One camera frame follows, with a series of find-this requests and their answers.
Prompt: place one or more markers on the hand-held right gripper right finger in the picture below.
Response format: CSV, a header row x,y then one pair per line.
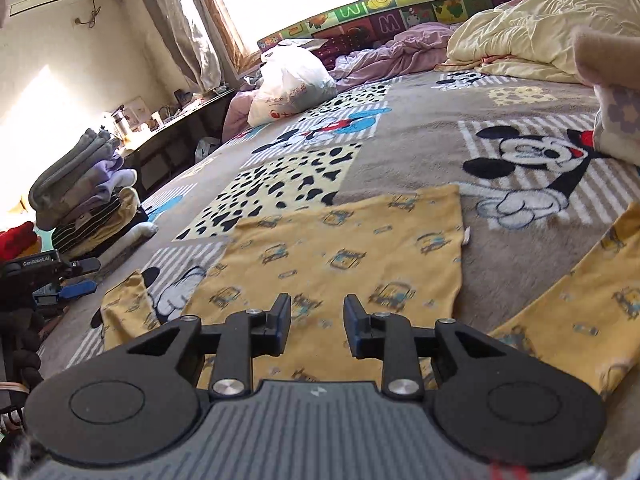
x,y
352,325

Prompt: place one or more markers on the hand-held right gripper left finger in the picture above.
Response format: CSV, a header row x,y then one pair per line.
x,y
284,321

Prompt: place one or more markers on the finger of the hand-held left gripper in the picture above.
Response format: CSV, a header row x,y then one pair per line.
x,y
82,264
79,289

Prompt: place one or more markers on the yellow car-print shirt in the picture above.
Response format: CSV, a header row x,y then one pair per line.
x,y
340,255

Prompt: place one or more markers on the stack of folded clothes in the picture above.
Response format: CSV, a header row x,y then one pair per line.
x,y
607,57
75,180

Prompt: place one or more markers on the red cloth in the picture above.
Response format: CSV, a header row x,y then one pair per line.
x,y
17,242

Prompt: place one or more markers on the metal thermos jar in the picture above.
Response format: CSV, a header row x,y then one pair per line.
x,y
118,122

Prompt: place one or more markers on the dark desk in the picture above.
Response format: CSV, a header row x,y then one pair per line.
x,y
170,135

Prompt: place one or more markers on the small white plastic bag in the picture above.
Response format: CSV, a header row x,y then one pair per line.
x,y
206,148

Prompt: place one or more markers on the cartoon mouse printed blanket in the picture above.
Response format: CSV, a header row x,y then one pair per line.
x,y
415,125

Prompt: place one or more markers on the grey curtain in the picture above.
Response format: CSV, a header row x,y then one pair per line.
x,y
175,15

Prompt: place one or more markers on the purple quilt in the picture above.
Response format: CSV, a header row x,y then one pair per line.
x,y
390,52

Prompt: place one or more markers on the colourful alphabet foam mat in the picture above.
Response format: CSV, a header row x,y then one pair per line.
x,y
380,12

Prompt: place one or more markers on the white purple-flower folded garment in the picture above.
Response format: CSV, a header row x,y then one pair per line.
x,y
620,120

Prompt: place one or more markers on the cream quilt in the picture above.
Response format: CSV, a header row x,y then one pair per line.
x,y
520,25

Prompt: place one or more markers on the wooden window frame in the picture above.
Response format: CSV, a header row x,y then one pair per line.
x,y
220,5

